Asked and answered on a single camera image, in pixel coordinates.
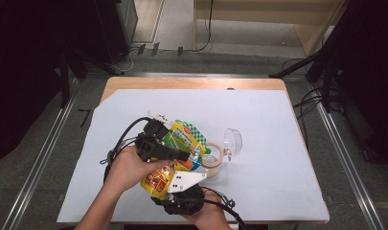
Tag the black metal stand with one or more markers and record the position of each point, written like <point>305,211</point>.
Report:
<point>73,62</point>
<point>325,54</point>

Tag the clear glass jar hinged lid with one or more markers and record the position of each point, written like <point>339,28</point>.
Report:
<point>233,142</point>

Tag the yellow spouted pouch green cap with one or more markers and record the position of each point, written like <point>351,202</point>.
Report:
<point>185,135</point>

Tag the dark curtain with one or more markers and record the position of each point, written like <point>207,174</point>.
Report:
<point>22,64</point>
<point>376,64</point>

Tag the person's right hand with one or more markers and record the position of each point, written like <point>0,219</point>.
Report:
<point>210,215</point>

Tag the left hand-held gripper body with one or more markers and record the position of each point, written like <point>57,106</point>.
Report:
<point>148,145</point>

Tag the white table mat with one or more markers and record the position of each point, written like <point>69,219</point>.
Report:
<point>265,179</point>

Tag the light wooden shelf unit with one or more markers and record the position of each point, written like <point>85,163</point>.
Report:
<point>309,19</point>

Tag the metal floor rail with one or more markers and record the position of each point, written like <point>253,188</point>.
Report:
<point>38,166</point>
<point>351,166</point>

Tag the person's left hand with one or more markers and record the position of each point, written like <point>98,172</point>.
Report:
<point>127,172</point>

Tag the dark cabinet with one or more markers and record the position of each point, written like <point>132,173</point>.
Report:
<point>118,28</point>

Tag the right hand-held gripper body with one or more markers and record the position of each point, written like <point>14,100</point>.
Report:
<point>185,199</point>

